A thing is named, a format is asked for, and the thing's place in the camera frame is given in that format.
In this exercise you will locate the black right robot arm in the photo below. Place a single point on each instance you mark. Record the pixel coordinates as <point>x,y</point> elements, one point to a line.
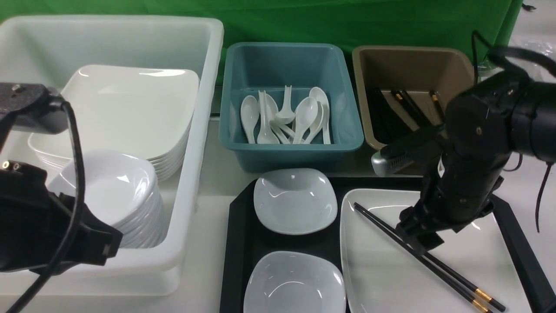
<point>504,114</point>

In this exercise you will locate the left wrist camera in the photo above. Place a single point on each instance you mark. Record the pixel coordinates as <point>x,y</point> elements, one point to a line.
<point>31,107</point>

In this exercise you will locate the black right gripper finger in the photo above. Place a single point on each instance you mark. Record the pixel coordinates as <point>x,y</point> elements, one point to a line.
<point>417,229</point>

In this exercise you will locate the white bowl tray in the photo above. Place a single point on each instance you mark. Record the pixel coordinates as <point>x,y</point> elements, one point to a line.
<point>295,201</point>
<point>292,282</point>

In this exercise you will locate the black chopstick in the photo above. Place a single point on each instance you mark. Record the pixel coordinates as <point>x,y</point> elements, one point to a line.
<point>487,300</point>
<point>440,274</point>

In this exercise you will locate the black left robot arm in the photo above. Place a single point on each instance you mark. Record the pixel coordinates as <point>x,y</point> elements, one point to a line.
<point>33,222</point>

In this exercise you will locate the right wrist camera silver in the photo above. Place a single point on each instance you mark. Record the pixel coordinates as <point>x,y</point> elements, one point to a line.
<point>420,147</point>

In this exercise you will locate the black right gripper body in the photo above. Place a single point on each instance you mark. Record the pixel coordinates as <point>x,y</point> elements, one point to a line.
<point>456,189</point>

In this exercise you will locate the teal plastic bin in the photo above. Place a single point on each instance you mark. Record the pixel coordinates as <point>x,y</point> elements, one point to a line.
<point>253,67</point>

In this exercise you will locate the white spoon far left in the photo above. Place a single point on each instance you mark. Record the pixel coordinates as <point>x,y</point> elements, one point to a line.
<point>249,115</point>

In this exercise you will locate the stack of white bowls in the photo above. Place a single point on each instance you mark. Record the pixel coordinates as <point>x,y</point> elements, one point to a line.
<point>123,192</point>

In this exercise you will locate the white ceramic soup spoon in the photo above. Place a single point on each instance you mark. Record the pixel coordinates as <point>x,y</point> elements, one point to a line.
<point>285,115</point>

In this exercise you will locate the green backdrop cloth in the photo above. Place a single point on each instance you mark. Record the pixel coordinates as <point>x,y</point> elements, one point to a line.
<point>345,23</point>

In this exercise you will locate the white spoon upright handle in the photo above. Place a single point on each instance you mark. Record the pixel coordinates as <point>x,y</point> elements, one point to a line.
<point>265,135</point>

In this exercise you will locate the black chopsticks pile in bin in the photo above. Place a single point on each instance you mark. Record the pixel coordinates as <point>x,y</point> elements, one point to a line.
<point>392,114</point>

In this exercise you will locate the large white plastic tub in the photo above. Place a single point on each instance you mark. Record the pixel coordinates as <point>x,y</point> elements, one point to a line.
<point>50,49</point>

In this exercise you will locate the white square rice plate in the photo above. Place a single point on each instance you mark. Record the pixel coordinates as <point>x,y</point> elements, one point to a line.
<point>381,277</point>

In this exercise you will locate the brown plastic bin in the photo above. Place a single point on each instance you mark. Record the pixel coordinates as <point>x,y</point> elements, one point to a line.
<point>445,70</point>

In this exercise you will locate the white spoon centre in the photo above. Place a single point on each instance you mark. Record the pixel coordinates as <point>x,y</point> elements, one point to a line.
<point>306,113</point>

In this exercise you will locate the white spoon far right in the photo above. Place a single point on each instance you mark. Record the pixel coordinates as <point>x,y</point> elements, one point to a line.
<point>324,123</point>

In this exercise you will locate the stack of white square plates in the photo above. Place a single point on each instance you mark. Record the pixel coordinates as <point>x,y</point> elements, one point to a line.
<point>145,113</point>

